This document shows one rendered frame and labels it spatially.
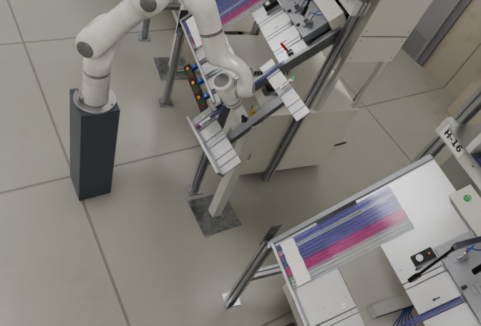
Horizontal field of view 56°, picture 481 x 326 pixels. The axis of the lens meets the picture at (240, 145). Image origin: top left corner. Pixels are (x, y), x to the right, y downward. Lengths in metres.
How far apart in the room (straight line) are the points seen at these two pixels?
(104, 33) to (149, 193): 1.19
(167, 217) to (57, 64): 1.39
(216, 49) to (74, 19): 2.27
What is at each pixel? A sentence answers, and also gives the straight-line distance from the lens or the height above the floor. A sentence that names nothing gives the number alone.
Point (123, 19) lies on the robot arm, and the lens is 1.79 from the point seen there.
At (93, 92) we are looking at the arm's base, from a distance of 2.10.
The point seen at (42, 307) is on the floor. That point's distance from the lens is 2.44.
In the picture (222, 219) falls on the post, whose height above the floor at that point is 0.01.
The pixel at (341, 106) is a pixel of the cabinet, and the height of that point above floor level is 0.62.
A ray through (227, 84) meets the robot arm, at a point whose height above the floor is 1.15.
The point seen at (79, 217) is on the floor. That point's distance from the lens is 2.64.
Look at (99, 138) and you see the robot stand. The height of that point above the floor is 0.52.
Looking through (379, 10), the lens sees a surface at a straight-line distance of 2.29.
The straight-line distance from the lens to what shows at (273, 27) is 2.40.
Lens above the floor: 2.28
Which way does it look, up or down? 47 degrees down
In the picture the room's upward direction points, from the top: 24 degrees clockwise
